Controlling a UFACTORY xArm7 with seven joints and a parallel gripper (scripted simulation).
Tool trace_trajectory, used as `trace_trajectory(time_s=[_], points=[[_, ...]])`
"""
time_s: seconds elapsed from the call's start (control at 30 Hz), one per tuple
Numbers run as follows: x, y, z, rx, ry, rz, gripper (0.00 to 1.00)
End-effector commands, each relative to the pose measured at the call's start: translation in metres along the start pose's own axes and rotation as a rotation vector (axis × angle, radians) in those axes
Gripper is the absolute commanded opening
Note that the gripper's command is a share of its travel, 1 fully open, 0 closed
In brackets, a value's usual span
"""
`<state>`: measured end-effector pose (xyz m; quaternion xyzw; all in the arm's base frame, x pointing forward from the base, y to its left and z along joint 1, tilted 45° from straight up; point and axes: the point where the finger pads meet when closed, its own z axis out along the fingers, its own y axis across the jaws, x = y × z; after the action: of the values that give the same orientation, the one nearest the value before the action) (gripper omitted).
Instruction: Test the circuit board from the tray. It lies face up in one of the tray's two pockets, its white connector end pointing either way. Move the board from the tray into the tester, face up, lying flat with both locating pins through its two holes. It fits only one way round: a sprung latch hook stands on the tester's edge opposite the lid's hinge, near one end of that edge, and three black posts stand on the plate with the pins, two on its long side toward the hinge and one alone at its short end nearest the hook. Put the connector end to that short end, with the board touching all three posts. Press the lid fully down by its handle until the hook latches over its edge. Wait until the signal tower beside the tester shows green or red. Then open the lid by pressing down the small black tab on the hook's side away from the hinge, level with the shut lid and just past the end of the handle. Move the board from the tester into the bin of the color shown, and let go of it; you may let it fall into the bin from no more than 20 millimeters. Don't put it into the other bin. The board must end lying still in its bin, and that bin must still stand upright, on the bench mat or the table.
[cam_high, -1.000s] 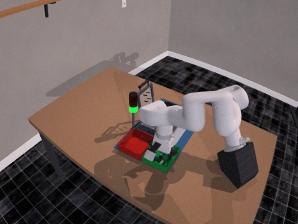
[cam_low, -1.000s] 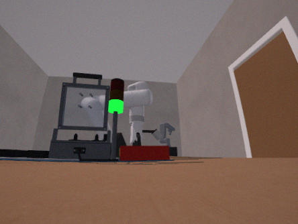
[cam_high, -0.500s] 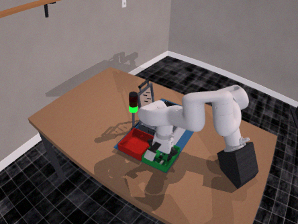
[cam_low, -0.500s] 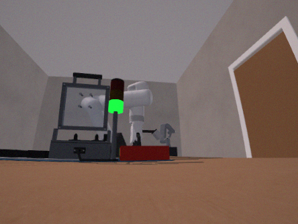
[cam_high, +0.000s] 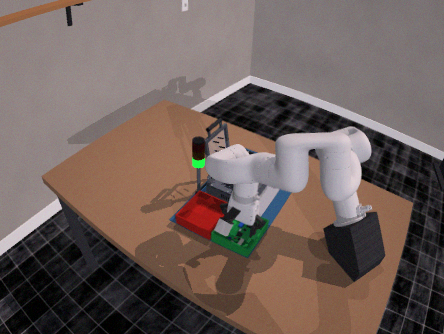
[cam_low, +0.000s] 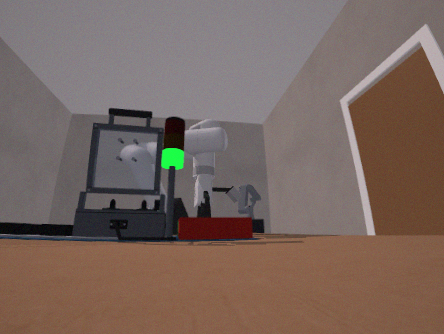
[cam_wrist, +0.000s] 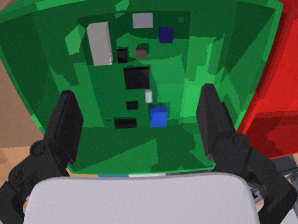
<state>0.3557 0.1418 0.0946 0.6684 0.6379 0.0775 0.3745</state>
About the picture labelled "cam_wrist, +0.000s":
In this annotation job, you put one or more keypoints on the red open-top bin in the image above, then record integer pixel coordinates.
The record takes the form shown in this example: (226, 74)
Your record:
(274, 129)

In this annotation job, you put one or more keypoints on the green bin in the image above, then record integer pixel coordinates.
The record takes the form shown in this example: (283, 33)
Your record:
(229, 44)

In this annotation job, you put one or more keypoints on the green circuit board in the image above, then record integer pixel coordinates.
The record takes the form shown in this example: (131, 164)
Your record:
(136, 62)

